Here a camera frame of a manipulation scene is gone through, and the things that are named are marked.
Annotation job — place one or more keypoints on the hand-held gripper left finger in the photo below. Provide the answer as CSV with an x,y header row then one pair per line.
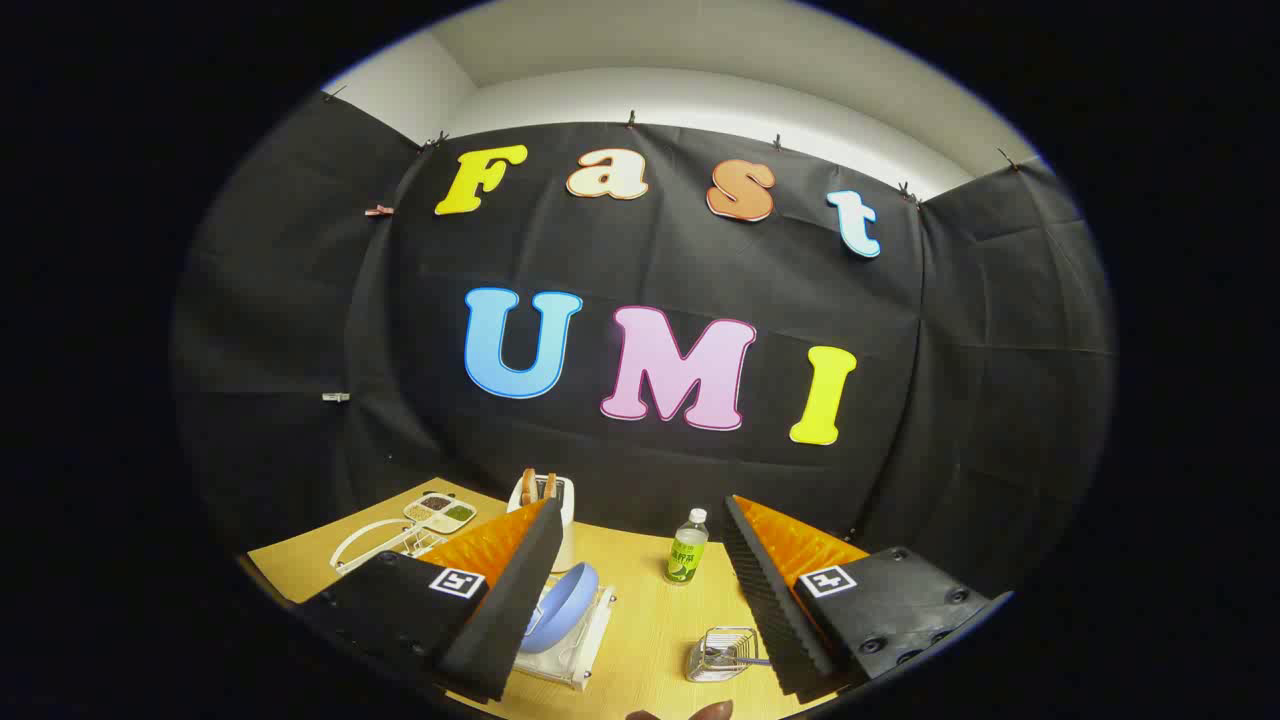
x,y
510,610

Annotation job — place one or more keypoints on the green label drink bottle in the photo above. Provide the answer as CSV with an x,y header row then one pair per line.
x,y
686,555

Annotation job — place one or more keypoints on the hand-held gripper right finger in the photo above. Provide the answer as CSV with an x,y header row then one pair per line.
x,y
770,610

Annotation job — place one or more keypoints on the blue plate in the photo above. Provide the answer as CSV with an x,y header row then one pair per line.
x,y
565,605

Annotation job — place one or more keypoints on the divided snack tray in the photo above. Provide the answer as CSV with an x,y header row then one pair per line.
x,y
440,510

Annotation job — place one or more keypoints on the silver spoon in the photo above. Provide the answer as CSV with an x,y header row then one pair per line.
x,y
750,660

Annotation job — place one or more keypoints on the white toaster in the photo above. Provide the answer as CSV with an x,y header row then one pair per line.
x,y
563,491

